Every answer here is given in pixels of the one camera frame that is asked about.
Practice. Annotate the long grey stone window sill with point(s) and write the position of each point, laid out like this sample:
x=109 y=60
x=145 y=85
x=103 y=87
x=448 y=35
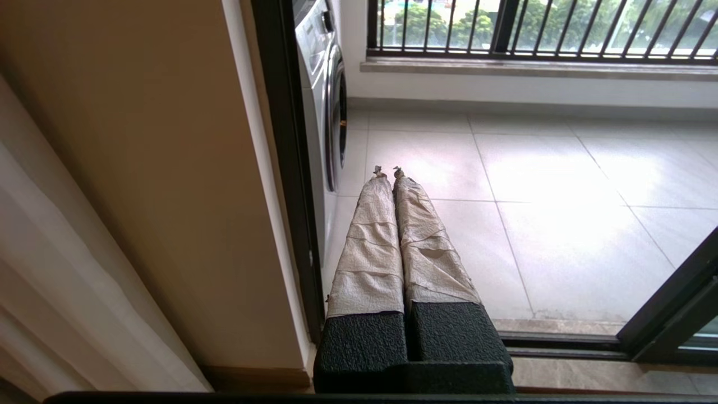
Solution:
x=505 y=67

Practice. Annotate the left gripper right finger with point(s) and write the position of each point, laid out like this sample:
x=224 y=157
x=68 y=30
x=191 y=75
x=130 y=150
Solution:
x=454 y=336

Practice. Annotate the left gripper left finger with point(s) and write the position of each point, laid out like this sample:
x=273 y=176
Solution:
x=364 y=336

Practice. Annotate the white sheer curtain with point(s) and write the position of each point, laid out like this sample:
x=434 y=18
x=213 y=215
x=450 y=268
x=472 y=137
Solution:
x=67 y=292

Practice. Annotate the black long window railing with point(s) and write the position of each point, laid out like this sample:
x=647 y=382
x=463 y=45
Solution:
x=561 y=54

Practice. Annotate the silver front-load washing machine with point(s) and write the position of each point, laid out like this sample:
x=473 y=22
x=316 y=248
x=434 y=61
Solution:
x=314 y=56

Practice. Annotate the black sliding door frame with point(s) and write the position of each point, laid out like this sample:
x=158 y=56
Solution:
x=673 y=286

